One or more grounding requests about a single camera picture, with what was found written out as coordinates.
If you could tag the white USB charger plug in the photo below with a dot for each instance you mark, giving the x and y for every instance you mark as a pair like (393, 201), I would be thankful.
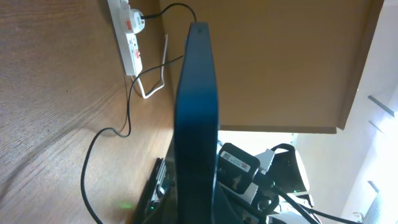
(131, 21)

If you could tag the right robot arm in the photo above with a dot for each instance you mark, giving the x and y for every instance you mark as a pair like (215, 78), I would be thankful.
(284, 175)

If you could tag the white power strip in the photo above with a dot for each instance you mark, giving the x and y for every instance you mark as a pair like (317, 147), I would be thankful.
(128, 45)

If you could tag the blue Galaxy smartphone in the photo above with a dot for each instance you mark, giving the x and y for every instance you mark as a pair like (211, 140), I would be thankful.
(196, 129)

